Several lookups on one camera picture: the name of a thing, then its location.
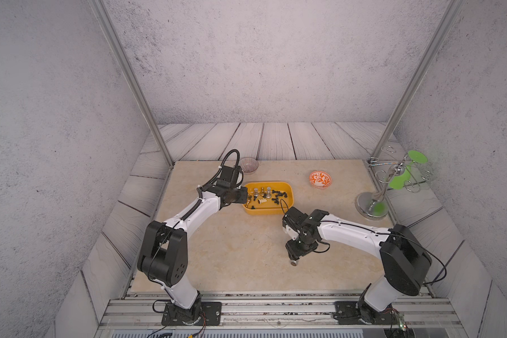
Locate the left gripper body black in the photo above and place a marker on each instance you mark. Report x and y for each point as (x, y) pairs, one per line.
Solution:
(238, 195)

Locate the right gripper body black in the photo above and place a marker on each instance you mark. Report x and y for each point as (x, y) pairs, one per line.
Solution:
(299, 246)

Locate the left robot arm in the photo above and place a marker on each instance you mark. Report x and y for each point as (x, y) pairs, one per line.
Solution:
(163, 256)

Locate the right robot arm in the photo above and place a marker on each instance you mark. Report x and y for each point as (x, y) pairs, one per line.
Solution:
(405, 261)

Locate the yellow plastic storage box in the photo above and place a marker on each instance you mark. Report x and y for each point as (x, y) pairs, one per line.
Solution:
(269, 208)

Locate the striped glass bowl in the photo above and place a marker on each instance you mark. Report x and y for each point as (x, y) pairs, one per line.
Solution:
(249, 165)

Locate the orange patterned bowl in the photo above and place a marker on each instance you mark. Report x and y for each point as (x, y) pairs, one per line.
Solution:
(320, 179)

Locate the metal cup tree stand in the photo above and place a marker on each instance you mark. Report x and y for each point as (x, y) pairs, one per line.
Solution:
(397, 176)

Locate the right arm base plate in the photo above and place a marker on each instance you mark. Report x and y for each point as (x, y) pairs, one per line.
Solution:
(352, 313)

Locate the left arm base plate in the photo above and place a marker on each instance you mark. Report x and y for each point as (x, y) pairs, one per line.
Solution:
(201, 313)

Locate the left aluminium frame post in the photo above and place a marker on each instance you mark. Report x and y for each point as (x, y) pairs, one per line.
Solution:
(114, 42)

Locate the aluminium frame post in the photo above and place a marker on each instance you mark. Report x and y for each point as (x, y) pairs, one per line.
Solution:
(114, 42)
(417, 77)

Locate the right aluminium frame post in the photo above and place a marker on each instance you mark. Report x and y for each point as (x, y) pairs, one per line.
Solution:
(417, 77)

